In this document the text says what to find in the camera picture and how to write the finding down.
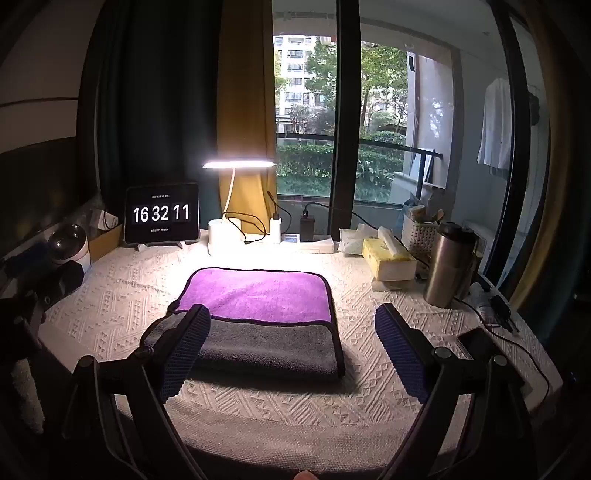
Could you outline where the tablet clock display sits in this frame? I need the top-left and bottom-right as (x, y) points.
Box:
(124, 182), (201, 245)

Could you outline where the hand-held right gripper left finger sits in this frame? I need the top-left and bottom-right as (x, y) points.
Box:
(62, 303), (212, 480)

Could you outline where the yellow curtain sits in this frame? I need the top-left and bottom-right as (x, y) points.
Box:
(217, 0), (278, 221)

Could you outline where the white textured table cover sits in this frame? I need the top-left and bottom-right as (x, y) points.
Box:
(39, 229), (564, 474)

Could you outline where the purple and grey towel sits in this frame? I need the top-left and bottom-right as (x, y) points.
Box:
(140, 267), (346, 381)

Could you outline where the white slotted storage basket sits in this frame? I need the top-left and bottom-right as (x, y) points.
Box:
(401, 203), (445, 262)

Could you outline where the cardboard box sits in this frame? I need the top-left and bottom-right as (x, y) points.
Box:
(88, 227), (125, 262)

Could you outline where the white hanging shirt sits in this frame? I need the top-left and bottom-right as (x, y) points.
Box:
(477, 77), (512, 177)

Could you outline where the dark green curtain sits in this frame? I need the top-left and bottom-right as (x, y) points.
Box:
(83, 0), (227, 222)

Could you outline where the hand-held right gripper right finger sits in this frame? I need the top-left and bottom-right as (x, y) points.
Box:
(374, 303), (539, 480)

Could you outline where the stainless steel thermos bottle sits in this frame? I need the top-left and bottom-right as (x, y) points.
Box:
(423, 222), (478, 308)

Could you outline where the yellow tissue box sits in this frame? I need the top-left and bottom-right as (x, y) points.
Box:
(361, 237), (417, 282)

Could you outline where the white power strip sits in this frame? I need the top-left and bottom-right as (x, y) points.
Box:
(207, 233), (334, 255)

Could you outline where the white tissue pack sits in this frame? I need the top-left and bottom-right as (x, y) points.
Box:
(338, 224), (380, 256)

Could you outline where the black smartphone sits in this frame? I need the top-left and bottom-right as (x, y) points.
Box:
(457, 327), (499, 361)

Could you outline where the white desk lamp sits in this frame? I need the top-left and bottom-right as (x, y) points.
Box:
(202, 158), (277, 245)

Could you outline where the white round camera device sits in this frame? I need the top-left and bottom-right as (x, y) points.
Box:
(47, 223), (92, 273)

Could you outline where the black window frame post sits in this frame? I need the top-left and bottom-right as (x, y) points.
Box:
(326, 0), (362, 236)

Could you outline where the black cable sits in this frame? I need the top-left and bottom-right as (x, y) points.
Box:
(455, 295), (551, 393)

